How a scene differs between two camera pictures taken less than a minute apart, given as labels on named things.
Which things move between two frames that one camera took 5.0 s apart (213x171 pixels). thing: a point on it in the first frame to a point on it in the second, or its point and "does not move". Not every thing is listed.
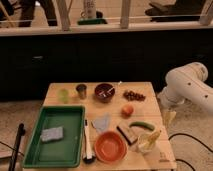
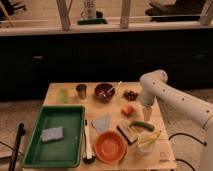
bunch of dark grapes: [133, 96] does not move
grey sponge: [52, 134] does not move
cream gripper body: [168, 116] to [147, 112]
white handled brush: [89, 156] does not move
